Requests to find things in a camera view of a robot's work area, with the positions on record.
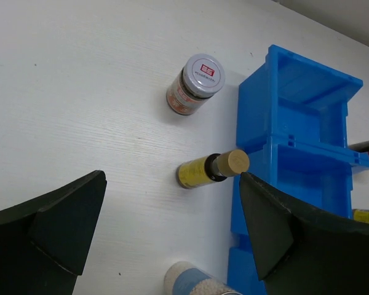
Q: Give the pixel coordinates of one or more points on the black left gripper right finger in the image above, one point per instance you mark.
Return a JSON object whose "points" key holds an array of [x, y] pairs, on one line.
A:
{"points": [[301, 249]]}

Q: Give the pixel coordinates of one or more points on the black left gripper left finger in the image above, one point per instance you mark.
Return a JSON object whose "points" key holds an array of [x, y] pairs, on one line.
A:
{"points": [[45, 241]]}

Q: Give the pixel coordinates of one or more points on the yellow-label brown bottle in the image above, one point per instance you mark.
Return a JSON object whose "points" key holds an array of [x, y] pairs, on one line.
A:
{"points": [[361, 215], [213, 168]]}

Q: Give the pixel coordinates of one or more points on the blue-label silver-lid shaker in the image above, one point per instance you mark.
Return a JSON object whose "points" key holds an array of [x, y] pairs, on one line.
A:
{"points": [[184, 278]]}

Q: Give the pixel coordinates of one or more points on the blue three-compartment plastic bin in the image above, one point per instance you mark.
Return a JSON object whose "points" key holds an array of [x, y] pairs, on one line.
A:
{"points": [[291, 121]]}

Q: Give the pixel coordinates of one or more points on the left white-lid sauce jar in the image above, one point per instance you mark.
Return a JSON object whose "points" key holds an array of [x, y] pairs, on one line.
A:
{"points": [[200, 79]]}

